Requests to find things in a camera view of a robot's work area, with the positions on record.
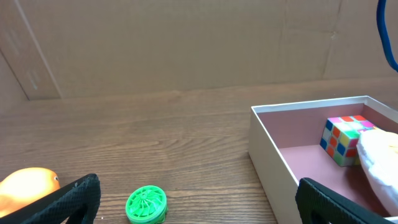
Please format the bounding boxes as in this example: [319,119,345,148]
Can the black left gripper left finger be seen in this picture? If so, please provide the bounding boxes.
[1,174,101,224]

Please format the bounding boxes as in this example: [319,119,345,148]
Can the orange dinosaur toy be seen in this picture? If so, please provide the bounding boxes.
[1,167,60,218]

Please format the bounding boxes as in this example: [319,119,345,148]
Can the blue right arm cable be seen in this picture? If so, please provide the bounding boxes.
[376,0,398,73]

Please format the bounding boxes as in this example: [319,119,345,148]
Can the multicolour puzzle cube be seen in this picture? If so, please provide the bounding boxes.
[320,115,377,167]

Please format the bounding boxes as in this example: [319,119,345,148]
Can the white cardboard box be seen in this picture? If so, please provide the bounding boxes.
[249,96,397,223]

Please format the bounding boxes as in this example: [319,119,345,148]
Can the white duck plush toy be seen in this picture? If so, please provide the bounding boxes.
[356,129,397,217]

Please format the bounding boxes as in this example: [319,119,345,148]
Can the green wheel disc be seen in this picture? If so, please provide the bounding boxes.
[125,185,168,224]

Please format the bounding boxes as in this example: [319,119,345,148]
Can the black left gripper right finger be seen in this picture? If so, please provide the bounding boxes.
[295,177,392,224]

